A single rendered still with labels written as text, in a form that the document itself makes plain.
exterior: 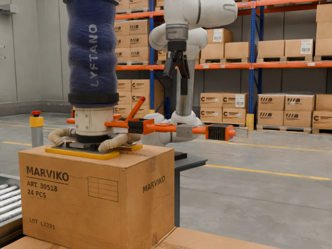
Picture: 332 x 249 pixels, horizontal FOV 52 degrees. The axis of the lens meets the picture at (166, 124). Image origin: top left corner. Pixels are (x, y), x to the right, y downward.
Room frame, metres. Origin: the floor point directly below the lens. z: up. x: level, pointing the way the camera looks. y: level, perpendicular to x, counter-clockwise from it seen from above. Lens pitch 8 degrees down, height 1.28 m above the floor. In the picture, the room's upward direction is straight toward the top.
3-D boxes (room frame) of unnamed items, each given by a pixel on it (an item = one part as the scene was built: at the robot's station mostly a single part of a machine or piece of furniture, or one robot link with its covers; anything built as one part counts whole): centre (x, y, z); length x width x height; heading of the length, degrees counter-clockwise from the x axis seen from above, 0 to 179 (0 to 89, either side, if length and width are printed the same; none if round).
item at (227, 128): (1.27, -0.20, 1.07); 0.08 x 0.07 x 0.05; 62
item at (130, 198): (1.56, 0.32, 0.74); 0.60 x 0.40 x 0.40; 62
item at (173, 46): (1.37, -0.04, 1.37); 0.08 x 0.07 x 0.09; 152
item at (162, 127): (1.57, 0.10, 1.07); 0.93 x 0.30 x 0.04; 62
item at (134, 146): (1.64, 0.28, 0.97); 0.34 x 0.10 x 0.05; 62
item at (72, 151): (1.47, 0.37, 0.97); 0.34 x 0.10 x 0.05; 62
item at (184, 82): (1.43, -0.08, 1.24); 0.03 x 0.01 x 0.07; 62
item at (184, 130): (1.34, -0.08, 1.07); 0.07 x 0.07 x 0.04; 62
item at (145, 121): (1.44, 0.11, 1.07); 0.10 x 0.08 x 0.06; 152
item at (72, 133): (1.56, 0.33, 1.01); 0.34 x 0.25 x 0.06; 62
